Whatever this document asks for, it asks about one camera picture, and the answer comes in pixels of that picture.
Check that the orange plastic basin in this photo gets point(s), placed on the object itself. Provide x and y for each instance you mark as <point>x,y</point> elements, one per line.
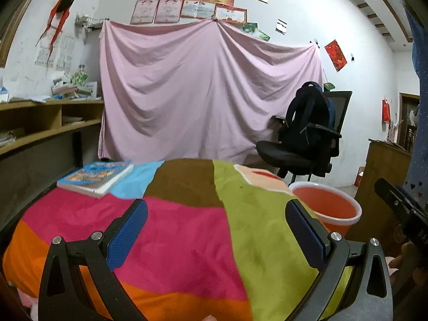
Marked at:
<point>326,204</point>

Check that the pink hanging sheet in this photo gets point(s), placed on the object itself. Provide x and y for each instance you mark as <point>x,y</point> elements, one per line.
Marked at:
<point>200,90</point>

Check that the red paper wall poster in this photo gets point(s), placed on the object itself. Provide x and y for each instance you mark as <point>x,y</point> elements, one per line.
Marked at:
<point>335,55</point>

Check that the small cardboard box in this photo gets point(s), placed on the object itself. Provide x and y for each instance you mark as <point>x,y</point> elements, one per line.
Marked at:
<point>359,176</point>

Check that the green wall cards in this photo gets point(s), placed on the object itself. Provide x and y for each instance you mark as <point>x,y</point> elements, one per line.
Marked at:
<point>256,31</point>

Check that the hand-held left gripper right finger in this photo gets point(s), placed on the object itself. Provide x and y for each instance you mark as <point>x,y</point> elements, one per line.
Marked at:
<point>306,237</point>

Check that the wooden shelf desk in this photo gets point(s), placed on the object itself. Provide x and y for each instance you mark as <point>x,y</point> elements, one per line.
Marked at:
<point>36,160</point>

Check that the red hanging wall ornament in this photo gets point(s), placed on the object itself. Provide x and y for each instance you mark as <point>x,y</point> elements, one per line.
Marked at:
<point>386,110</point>

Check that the black and white wall photo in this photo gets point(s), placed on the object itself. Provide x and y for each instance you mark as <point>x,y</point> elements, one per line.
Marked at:
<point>282,26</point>

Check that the black office chair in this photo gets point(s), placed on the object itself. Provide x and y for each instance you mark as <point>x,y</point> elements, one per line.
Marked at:
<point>287,157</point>

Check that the dark blue backpack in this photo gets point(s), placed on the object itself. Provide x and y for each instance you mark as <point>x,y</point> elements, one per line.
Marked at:
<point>309,113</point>

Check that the small green wall ornament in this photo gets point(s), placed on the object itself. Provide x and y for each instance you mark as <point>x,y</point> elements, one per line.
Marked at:
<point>329,86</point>

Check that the pink cloth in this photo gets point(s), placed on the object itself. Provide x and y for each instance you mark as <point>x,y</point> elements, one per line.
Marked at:
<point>28,304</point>

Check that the person's right hand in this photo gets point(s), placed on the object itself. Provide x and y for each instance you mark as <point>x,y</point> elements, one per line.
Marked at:
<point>406,254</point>

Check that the white wall calendar sheets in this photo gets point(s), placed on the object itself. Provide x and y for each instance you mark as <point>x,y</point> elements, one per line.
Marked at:
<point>67,50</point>

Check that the wooden door frame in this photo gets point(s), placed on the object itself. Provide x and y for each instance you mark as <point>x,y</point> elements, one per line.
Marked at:
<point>403,120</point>

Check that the red hanging scarf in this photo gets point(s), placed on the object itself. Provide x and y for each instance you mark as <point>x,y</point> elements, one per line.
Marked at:
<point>60,10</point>

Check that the blue heart print cloth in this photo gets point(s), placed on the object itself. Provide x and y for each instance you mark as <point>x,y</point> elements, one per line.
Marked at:
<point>419,90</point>

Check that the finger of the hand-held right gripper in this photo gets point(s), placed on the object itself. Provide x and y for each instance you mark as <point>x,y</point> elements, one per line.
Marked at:
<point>389,194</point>
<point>413,199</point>

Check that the glass jar of green sweets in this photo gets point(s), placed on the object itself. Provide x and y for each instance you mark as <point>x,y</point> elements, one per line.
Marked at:
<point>79,77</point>

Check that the colourful patchwork blanket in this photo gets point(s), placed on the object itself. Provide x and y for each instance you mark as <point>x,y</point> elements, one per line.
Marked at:
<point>174,234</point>

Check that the stack of books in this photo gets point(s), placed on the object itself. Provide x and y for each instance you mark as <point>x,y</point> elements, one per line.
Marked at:
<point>75,91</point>

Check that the pile of shelf papers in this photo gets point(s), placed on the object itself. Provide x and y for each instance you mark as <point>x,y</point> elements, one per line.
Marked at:
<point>6,138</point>

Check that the wooden cabinet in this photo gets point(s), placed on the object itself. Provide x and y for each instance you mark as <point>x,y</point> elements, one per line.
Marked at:
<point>381,170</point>

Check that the colourful paperback book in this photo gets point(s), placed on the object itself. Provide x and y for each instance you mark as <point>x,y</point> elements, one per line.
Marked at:
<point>95,177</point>

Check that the blue tissue box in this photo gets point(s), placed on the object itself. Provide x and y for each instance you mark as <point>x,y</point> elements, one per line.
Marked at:
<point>4,94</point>

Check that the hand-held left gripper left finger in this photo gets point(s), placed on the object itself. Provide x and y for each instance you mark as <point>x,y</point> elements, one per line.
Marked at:
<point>128,234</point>

